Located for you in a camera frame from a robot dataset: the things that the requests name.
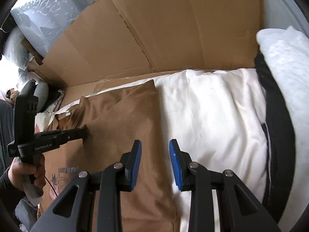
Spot black trousers of person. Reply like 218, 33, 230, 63
0, 167, 26, 214

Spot black folded garment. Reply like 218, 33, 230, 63
254, 53, 295, 223

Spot white pillow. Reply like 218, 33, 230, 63
4, 27, 34, 71

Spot small teddy bear toy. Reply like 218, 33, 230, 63
6, 88, 19, 102

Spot white folded towel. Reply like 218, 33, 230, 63
256, 27, 308, 231

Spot grey wrapped mattress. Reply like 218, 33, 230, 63
10, 0, 95, 57

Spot brown cardboard sheet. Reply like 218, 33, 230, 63
30, 0, 262, 87

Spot brown graphic t-shirt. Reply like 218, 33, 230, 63
40, 80, 178, 231

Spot grey neck pillow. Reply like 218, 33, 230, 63
20, 80, 49, 112

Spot cream bear print bedsheet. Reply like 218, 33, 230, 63
34, 69, 269, 232

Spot dark green pillow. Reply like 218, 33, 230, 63
0, 100, 14, 174

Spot person left hand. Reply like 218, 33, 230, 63
8, 154, 46, 191

